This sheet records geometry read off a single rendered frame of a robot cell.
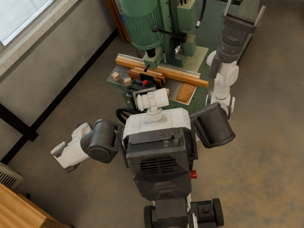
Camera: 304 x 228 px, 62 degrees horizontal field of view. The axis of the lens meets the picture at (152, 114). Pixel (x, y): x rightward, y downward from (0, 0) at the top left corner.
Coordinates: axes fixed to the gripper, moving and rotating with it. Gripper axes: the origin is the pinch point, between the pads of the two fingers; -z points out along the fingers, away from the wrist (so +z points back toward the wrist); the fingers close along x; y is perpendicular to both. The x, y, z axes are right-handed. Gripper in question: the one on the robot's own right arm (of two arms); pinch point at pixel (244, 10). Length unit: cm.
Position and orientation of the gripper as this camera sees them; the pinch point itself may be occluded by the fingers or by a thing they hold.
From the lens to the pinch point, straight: 94.5
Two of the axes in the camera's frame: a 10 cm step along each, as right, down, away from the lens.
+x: -8.6, -4.3, 2.7
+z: -0.9, 6.4, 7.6
